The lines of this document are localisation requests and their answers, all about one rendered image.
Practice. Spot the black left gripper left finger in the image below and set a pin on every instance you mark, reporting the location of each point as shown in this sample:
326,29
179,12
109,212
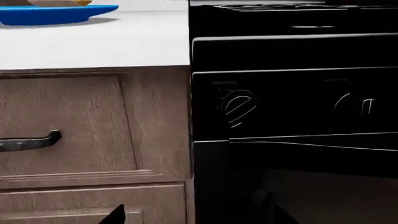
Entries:
115,217

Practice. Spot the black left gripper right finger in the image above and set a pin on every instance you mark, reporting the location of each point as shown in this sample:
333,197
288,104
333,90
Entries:
281,215

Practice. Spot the blue plate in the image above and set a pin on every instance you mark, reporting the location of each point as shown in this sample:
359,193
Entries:
53,15

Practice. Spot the frozen meat piece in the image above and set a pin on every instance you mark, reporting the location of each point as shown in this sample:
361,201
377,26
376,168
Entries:
59,2

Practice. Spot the wooden cabinet door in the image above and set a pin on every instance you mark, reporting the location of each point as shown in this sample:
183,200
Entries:
93,204

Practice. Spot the wooden drawer front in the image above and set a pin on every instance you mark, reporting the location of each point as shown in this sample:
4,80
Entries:
77,126

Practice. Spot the black stove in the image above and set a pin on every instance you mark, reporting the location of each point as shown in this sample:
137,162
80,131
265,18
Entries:
292,112

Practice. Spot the black stove knob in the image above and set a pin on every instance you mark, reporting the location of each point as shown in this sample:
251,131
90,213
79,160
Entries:
240,107
354,103

